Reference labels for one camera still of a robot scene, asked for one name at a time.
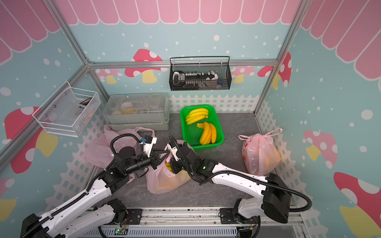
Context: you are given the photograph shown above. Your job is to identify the pink plastic bag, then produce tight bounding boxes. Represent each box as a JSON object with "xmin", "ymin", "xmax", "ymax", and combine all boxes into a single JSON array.
[
  {"xmin": 239, "ymin": 128, "xmax": 282, "ymax": 176},
  {"xmin": 145, "ymin": 155, "xmax": 191, "ymax": 194}
]

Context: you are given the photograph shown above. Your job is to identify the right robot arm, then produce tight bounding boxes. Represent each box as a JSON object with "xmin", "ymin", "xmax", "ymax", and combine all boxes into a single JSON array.
[{"xmin": 168, "ymin": 142, "xmax": 312, "ymax": 224}]

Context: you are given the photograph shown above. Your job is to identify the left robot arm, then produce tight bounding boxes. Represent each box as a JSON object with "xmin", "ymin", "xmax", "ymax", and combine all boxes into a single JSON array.
[{"xmin": 20, "ymin": 133, "xmax": 170, "ymax": 238}]

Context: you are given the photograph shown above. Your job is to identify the pink plastic bags pile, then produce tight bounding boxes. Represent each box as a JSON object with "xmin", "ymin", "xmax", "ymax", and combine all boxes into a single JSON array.
[{"xmin": 82, "ymin": 125, "xmax": 155, "ymax": 168}]

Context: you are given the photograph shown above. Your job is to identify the bananas in green basket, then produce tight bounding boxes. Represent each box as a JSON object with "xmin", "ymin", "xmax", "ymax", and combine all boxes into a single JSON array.
[{"xmin": 185, "ymin": 108, "xmax": 217, "ymax": 145}]

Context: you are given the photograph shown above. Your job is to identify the green plastic basket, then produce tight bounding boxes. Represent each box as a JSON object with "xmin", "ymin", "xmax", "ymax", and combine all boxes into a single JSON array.
[{"xmin": 180, "ymin": 105, "xmax": 225, "ymax": 150}]

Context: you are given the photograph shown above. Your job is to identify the clear plastic storage box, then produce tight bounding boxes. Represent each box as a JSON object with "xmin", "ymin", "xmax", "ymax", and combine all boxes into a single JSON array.
[{"xmin": 102, "ymin": 93, "xmax": 170, "ymax": 131}]

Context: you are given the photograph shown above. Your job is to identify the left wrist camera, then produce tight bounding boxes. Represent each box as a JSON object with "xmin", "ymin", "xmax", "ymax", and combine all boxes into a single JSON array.
[{"xmin": 141, "ymin": 135, "xmax": 157, "ymax": 157}]

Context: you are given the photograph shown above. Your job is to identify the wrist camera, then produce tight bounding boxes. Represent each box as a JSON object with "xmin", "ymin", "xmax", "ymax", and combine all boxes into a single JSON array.
[
  {"xmin": 166, "ymin": 142, "xmax": 179, "ymax": 161},
  {"xmin": 141, "ymin": 135, "xmax": 157, "ymax": 157}
]

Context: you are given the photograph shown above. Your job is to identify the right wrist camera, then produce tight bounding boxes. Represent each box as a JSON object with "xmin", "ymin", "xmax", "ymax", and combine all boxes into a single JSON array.
[{"xmin": 166, "ymin": 142, "xmax": 179, "ymax": 161}]

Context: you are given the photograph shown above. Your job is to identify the white wire mesh basket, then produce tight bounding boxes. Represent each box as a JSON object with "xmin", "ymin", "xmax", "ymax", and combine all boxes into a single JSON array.
[{"xmin": 32, "ymin": 82, "xmax": 101, "ymax": 137}]

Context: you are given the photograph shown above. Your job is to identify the black wire mesh basket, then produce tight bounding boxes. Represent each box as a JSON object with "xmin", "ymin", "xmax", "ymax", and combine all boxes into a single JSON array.
[{"xmin": 169, "ymin": 56, "xmax": 232, "ymax": 91}]

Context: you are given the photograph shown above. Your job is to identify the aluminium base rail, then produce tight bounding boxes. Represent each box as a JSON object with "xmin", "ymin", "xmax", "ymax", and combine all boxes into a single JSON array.
[{"xmin": 81, "ymin": 207, "xmax": 308, "ymax": 238}]

